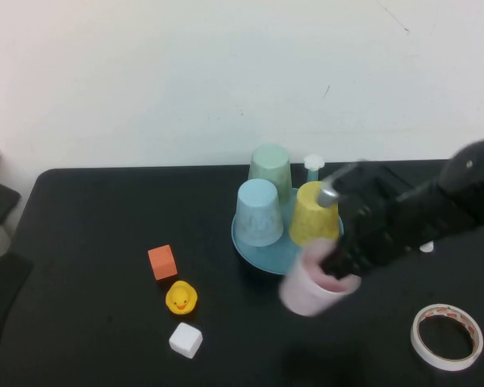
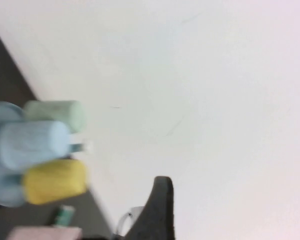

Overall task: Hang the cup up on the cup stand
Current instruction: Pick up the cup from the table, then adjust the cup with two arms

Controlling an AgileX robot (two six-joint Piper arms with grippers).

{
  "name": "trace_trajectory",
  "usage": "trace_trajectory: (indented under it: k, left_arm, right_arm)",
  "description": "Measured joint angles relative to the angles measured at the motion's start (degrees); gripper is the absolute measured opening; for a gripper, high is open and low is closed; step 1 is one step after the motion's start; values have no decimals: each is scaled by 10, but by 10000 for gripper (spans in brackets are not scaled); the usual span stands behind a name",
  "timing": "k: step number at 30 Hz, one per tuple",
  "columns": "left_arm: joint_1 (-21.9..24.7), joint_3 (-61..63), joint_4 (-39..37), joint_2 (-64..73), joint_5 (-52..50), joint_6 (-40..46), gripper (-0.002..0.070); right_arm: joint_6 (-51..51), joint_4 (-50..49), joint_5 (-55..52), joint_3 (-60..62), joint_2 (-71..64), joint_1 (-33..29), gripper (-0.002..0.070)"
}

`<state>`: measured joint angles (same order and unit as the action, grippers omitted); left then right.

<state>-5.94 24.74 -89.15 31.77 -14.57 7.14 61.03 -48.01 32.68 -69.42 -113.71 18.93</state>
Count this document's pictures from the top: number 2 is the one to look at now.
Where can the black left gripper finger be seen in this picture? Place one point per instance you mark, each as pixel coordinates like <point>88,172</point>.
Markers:
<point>157,215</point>

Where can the green white glue stick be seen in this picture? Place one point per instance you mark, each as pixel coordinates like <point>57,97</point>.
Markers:
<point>64,215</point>

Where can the pale pink cup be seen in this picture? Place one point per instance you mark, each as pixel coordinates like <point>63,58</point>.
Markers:
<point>45,233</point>

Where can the light green cup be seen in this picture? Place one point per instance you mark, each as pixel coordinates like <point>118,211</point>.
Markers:
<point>57,115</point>

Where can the light blue cup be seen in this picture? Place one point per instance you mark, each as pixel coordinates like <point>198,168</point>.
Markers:
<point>32,142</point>

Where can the blue cup stand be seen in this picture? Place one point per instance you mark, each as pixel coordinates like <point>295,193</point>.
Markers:
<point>2,112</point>

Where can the yellow cup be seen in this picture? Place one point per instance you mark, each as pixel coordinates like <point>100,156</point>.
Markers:
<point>55,180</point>

